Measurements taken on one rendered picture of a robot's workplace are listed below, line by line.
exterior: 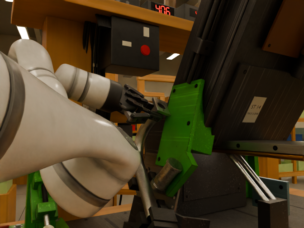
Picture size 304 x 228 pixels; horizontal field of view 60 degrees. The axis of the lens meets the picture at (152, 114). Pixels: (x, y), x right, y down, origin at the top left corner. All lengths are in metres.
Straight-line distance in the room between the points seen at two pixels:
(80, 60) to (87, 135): 0.67
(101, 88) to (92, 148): 0.36
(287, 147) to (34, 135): 0.48
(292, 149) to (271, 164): 0.88
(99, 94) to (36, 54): 0.15
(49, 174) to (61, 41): 0.61
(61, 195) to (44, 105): 0.15
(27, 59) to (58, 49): 0.36
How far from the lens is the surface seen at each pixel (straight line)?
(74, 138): 0.21
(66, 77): 0.57
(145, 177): 0.65
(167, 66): 11.73
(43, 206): 0.64
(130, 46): 0.84
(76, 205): 0.32
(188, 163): 0.56
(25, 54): 0.54
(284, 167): 6.41
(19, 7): 0.88
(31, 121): 0.17
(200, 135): 0.61
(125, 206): 1.01
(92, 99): 0.58
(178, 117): 0.63
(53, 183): 0.32
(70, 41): 0.89
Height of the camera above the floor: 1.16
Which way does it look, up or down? 4 degrees up
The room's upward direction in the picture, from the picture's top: straight up
